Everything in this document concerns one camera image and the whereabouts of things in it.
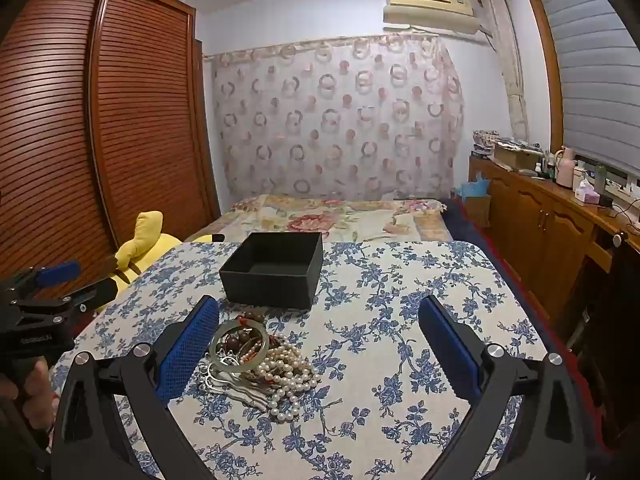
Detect wooden louvred wardrobe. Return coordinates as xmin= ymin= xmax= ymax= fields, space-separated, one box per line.
xmin=0 ymin=0 xmax=221 ymax=281

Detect paper bag with blue tissue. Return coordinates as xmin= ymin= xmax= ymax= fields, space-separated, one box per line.
xmin=454 ymin=172 xmax=493 ymax=228

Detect floral bed blanket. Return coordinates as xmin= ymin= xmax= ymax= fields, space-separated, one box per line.
xmin=185 ymin=194 xmax=453 ymax=246

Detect beige lace curtain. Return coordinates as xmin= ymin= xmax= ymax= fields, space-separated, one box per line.
xmin=477 ymin=0 xmax=531 ymax=143

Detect pink tissue box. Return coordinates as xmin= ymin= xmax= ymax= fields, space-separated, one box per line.
xmin=575 ymin=180 xmax=601 ymax=205

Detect white pearl necklace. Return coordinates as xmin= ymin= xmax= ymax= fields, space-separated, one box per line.
xmin=250 ymin=335 xmax=321 ymax=423

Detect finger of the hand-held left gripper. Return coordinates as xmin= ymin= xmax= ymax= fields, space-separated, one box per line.
xmin=45 ymin=277 xmax=119 ymax=314
xmin=15 ymin=260 xmax=82 ymax=292

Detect person's dark clothing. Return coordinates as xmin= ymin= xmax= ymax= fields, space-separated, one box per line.
xmin=0 ymin=395 xmax=51 ymax=480

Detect pink thermos jug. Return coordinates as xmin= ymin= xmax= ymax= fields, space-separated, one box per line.
xmin=556 ymin=146 xmax=576 ymax=190

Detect silver chain necklace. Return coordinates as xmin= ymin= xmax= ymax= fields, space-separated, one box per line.
xmin=197 ymin=355 xmax=261 ymax=401

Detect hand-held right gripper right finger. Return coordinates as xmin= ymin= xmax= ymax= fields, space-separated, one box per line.
xmin=417 ymin=295 xmax=601 ymax=480

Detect patterned storage box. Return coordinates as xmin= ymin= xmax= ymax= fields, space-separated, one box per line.
xmin=472 ymin=129 xmax=516 ymax=153

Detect circle patterned curtain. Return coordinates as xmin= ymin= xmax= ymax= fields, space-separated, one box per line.
xmin=202 ymin=32 xmax=466 ymax=203

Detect pale bangle bracelet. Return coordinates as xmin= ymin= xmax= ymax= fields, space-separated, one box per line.
xmin=208 ymin=321 xmax=271 ymax=374

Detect beige air conditioner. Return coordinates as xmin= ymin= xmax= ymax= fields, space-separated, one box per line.
xmin=382 ymin=0 xmax=488 ymax=36

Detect wooden sideboard cabinet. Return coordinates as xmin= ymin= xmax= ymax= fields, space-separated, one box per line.
xmin=467 ymin=155 xmax=640 ymax=321

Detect grey window blind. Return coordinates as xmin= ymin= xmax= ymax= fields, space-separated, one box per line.
xmin=540 ymin=0 xmax=640 ymax=176

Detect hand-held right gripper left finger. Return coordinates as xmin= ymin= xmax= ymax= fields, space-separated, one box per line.
xmin=52 ymin=295 xmax=221 ymax=480

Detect cardboard box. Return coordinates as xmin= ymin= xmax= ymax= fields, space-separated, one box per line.
xmin=494 ymin=142 xmax=543 ymax=171

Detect blue floral tablecloth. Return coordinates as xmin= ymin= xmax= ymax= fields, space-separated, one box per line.
xmin=50 ymin=241 xmax=543 ymax=480

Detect person's left hand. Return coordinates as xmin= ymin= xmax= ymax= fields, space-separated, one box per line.
xmin=0 ymin=359 xmax=56 ymax=451

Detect black jewelry box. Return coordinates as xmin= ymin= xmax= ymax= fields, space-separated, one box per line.
xmin=219 ymin=231 xmax=324 ymax=311

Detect yellow plush toy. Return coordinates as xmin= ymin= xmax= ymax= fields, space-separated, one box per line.
xmin=97 ymin=210 xmax=226 ymax=313

